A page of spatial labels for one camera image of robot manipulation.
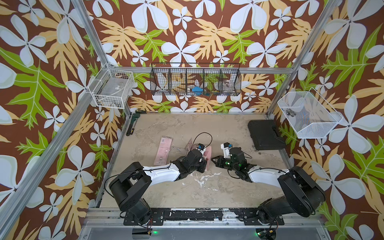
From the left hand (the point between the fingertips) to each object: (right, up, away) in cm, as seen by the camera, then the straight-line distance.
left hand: (207, 159), depth 87 cm
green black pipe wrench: (-55, +18, +24) cm, 63 cm away
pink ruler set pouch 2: (+1, +3, +2) cm, 4 cm away
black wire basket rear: (+5, +51, +10) cm, 52 cm away
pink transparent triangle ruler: (-10, +7, +14) cm, 19 cm away
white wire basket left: (-56, +42, -1) cm, 70 cm away
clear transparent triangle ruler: (-18, +5, +12) cm, 22 cm away
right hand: (+2, 0, +1) cm, 2 cm away
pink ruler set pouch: (-28, +3, +11) cm, 30 cm away
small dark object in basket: (+48, +28, -2) cm, 55 cm away
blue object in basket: (-5, +43, +7) cm, 44 cm away
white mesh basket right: (+56, +26, -5) cm, 62 cm away
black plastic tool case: (+43, +13, +18) cm, 48 cm away
